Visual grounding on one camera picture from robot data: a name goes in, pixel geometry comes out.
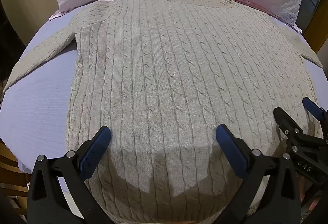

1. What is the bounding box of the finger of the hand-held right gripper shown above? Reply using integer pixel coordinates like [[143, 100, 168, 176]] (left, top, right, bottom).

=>
[[302, 97, 328, 122], [273, 107, 305, 141]]

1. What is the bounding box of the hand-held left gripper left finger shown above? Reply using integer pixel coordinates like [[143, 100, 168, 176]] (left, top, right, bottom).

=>
[[28, 125, 112, 224]]

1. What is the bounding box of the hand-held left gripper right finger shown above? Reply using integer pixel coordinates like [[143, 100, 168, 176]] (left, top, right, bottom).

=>
[[215, 123, 303, 224]]

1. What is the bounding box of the beige cable-knit sweater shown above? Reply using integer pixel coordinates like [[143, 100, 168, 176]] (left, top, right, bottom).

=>
[[2, 0, 324, 224]]

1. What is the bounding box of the lavender bed sheet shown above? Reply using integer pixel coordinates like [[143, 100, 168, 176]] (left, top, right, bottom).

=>
[[0, 3, 328, 194]]

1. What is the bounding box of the wooden chair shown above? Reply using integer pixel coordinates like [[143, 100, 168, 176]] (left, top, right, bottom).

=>
[[0, 141, 30, 217]]

